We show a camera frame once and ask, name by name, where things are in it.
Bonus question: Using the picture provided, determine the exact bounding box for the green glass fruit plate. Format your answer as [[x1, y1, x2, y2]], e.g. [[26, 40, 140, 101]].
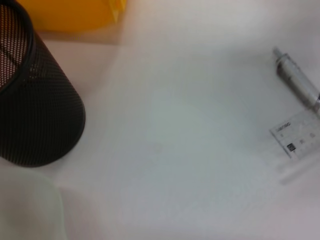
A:
[[0, 169, 69, 240]]

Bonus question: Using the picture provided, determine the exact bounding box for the black mesh pen cup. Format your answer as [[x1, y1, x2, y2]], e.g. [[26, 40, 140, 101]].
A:
[[0, 0, 86, 168]]

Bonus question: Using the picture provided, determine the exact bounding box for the silver pen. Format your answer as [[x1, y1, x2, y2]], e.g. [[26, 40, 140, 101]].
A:
[[271, 46, 320, 114]]

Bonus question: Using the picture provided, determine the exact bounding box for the clear plastic ruler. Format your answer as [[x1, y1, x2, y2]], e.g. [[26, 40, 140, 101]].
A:
[[268, 109, 320, 186]]

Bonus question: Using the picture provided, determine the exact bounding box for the yellow plastic bin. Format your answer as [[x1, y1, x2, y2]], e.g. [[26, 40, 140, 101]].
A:
[[14, 0, 128, 32]]

